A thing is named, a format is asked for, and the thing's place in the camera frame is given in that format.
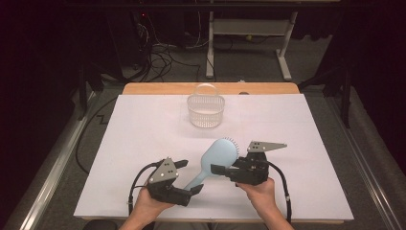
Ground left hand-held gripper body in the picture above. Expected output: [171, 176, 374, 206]
[147, 156, 192, 207]

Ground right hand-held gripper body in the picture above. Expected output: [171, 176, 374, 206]
[224, 141, 287, 187]

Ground light blue hairbrush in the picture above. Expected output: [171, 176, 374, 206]
[183, 137, 239, 192]

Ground white plastic slotted basket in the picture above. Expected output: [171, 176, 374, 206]
[187, 82, 226, 129]

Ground person's right hand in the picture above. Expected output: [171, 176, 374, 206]
[237, 176, 278, 219]

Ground person's left hand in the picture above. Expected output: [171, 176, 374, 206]
[133, 186, 176, 222]

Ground white table cover board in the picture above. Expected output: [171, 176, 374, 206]
[74, 93, 354, 222]

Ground black stand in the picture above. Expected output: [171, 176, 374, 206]
[78, 60, 105, 121]
[298, 63, 352, 129]

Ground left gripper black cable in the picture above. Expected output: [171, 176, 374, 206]
[127, 161, 161, 216]

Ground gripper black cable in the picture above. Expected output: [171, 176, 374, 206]
[267, 160, 293, 223]
[127, 161, 161, 216]

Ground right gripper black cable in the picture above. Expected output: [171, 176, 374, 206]
[267, 160, 293, 223]

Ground black floor cable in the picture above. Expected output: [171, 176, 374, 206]
[75, 95, 120, 175]

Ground tangle of floor cables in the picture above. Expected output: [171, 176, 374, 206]
[132, 12, 203, 82]

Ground metal floor rail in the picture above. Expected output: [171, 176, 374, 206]
[325, 95, 406, 230]
[18, 91, 98, 230]

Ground white metal frame stand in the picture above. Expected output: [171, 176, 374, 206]
[205, 11, 299, 81]

